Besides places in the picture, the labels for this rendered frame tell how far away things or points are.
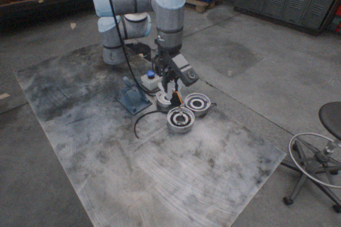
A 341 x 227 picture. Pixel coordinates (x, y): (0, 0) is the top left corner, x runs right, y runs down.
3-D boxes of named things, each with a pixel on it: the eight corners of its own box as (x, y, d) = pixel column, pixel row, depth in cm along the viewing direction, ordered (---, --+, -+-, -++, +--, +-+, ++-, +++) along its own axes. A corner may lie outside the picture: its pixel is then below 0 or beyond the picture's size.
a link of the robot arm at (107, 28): (101, 38, 111) (94, 13, 101) (125, 35, 114) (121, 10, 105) (103, 48, 102) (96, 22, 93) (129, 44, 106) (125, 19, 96)
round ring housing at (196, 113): (188, 119, 80) (188, 112, 77) (181, 102, 87) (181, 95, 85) (212, 115, 81) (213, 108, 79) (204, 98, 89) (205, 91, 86)
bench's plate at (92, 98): (284, 156, 70) (287, 153, 68) (149, 329, 41) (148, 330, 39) (113, 39, 135) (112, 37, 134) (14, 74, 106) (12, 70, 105)
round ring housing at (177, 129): (199, 126, 77) (200, 119, 74) (176, 139, 73) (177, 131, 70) (183, 110, 84) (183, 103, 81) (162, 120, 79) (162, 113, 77)
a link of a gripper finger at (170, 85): (161, 92, 74) (162, 72, 68) (172, 101, 71) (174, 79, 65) (155, 96, 72) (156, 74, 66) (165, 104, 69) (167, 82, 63)
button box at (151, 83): (162, 84, 96) (162, 76, 93) (150, 91, 93) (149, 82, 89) (151, 77, 101) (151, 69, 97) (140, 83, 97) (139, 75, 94)
